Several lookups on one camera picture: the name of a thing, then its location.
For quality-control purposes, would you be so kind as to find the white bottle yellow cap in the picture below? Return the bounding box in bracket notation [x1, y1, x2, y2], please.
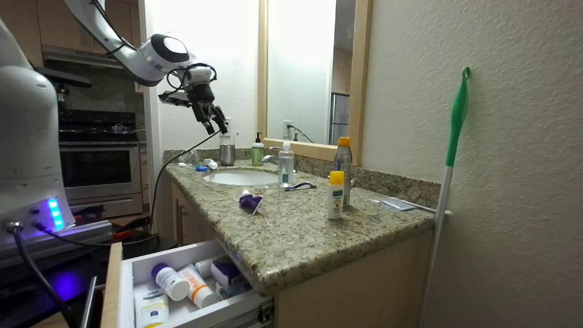
[329, 172, 345, 221]

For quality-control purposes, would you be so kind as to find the green handled mop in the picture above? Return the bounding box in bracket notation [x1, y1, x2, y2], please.
[420, 68, 473, 328]

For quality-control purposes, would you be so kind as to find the white flat packet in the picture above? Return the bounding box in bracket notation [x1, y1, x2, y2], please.
[376, 197, 416, 212]

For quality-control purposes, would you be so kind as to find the white sink basin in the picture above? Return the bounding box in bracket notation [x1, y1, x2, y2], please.
[205, 170, 280, 187]

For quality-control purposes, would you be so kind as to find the clear plastic bottle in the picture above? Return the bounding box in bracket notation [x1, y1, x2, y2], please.
[280, 141, 296, 188]

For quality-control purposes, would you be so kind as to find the silver spray can orange cap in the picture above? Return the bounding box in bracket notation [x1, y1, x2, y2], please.
[334, 137, 352, 208]

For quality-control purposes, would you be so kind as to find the green soap dispenser bottle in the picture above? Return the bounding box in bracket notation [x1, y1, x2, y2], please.
[250, 132, 265, 166]

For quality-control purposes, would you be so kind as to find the small white box in drawer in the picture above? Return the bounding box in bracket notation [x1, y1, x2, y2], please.
[136, 296, 170, 328]

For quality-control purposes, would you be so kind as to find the wood framed mirror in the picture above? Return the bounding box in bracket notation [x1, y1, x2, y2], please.
[260, 0, 374, 165]

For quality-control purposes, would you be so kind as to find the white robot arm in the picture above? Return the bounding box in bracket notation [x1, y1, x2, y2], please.
[0, 0, 229, 230]

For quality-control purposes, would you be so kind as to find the black power cable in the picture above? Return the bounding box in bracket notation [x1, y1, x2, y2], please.
[147, 126, 230, 234]

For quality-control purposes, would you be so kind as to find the grey metal cup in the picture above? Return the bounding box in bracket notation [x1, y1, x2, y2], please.
[220, 135, 236, 166]

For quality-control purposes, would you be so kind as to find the stainless steel oven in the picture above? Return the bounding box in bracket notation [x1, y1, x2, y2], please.
[59, 110, 143, 223]

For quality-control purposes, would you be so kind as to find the white pill bottle blue cap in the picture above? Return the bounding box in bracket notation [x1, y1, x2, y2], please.
[152, 263, 190, 301]

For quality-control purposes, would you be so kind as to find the chrome faucet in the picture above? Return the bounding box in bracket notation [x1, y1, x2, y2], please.
[263, 152, 280, 165]

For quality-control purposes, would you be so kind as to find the blue box in drawer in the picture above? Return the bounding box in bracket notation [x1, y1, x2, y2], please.
[212, 261, 245, 287]

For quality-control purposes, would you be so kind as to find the open white drawer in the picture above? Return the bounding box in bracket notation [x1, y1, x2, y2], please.
[101, 241, 276, 328]

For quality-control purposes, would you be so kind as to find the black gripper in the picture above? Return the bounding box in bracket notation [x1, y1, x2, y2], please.
[187, 84, 230, 135]

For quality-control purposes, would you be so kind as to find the white orange pill bottle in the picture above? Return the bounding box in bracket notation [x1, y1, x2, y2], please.
[179, 265, 218, 309]

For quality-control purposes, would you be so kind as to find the purple toothpaste tube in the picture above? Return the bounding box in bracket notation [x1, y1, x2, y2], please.
[240, 190, 263, 216]

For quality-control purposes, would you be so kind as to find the black robot cart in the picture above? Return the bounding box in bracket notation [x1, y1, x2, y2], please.
[0, 225, 112, 328]

